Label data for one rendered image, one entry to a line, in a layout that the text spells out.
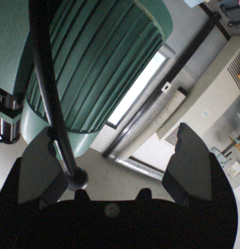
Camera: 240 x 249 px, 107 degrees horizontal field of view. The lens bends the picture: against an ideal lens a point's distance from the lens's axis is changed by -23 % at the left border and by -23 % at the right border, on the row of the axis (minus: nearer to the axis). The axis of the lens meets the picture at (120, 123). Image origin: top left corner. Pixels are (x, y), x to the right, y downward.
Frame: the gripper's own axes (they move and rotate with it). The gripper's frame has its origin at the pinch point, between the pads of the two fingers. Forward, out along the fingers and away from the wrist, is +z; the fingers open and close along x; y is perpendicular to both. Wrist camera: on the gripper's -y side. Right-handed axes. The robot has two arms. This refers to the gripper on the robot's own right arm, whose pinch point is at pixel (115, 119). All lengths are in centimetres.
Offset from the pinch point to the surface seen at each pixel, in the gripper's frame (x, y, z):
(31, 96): -13.6, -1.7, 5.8
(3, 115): -25.4, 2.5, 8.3
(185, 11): 84, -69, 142
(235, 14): 30.2, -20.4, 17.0
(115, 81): 0.0, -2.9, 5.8
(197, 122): 107, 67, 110
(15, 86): -16.2, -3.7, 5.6
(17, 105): -23.0, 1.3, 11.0
